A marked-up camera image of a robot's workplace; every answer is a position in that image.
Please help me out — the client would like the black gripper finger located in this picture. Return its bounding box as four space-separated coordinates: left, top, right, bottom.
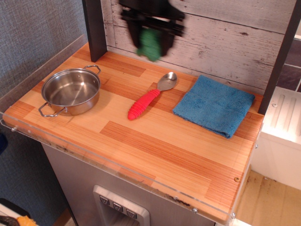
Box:
127 21 143 48
160 31 175 56

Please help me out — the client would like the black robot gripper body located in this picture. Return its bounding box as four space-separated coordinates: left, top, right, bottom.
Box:
119 0 185 36

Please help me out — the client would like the green toy broccoli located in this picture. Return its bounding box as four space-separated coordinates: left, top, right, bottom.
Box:
136 28 162 62

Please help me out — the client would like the blue folded cloth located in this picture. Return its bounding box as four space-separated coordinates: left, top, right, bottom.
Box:
173 75 255 138

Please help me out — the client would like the small steel pot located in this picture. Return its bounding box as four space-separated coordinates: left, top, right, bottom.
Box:
39 65 101 117

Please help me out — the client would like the clear acrylic edge guard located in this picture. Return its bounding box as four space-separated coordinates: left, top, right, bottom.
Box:
3 108 263 224

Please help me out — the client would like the grey toy fridge cabinet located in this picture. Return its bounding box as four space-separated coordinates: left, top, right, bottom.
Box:
43 145 215 226

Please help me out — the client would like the white toy sink unit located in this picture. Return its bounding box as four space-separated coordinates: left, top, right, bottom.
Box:
251 87 301 189

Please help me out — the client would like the silver dispenser button panel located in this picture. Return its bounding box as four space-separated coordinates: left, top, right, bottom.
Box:
93 185 151 226

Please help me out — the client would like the yellow object at corner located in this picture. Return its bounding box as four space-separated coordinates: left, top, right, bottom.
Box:
16 216 37 226

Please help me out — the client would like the red handled metal spoon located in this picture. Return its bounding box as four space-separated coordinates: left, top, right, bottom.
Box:
127 72 177 120

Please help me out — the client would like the dark left shelf post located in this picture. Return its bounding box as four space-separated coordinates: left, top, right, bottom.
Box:
82 0 107 62

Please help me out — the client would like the dark shelf post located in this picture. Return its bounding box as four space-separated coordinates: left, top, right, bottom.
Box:
258 0 301 115
82 0 107 62

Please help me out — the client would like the dark right shelf post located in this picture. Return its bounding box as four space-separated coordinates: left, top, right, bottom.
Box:
258 0 301 115

